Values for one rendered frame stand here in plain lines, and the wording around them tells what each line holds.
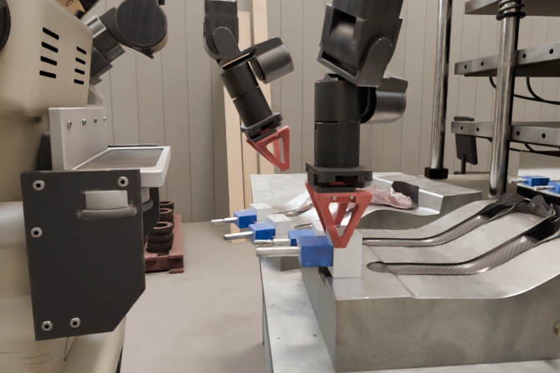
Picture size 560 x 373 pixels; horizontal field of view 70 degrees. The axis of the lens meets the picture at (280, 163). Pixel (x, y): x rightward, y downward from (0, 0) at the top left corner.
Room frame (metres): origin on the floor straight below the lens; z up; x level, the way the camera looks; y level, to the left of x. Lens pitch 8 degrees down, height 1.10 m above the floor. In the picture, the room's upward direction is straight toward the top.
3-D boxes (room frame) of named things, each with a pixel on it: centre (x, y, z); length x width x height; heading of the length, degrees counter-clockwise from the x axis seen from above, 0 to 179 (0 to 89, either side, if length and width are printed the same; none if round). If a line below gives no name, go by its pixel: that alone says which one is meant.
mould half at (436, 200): (0.92, -0.18, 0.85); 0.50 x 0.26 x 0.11; 113
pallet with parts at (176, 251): (2.98, 1.14, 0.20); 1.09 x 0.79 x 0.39; 13
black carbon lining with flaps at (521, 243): (0.58, -0.28, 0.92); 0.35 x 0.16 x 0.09; 95
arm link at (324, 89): (0.51, -0.08, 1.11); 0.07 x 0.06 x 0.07; 124
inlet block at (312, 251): (0.50, -0.03, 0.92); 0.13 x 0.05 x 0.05; 95
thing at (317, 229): (0.61, -0.02, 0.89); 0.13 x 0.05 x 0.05; 95
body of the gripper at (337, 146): (0.50, -0.07, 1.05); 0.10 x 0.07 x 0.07; 5
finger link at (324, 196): (0.49, -0.07, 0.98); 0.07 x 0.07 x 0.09; 5
